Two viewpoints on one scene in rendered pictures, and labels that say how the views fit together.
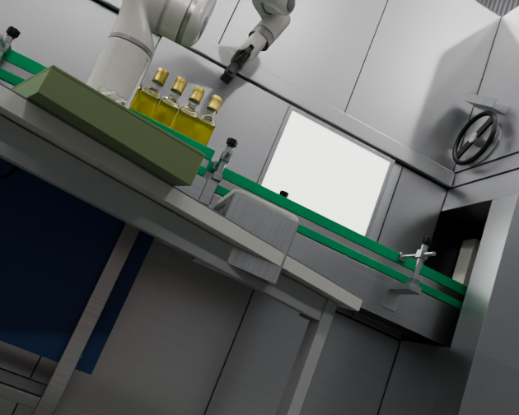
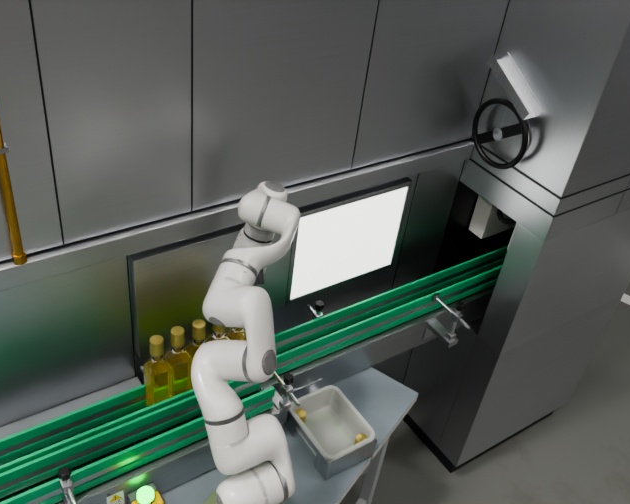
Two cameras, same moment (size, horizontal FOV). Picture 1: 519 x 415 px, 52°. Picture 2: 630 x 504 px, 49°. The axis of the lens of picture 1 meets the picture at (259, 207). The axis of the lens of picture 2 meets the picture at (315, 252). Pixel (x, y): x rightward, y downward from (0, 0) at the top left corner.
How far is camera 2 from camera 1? 204 cm
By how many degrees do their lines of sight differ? 58
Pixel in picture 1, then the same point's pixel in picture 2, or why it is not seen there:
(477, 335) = (501, 344)
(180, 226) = not seen: outside the picture
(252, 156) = (274, 282)
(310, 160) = (329, 243)
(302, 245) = (355, 355)
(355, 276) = (400, 339)
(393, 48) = (396, 53)
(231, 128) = not seen: hidden behind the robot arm
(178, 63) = (165, 271)
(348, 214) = (374, 255)
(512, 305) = (529, 312)
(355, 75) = (355, 120)
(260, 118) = not seen: hidden behind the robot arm
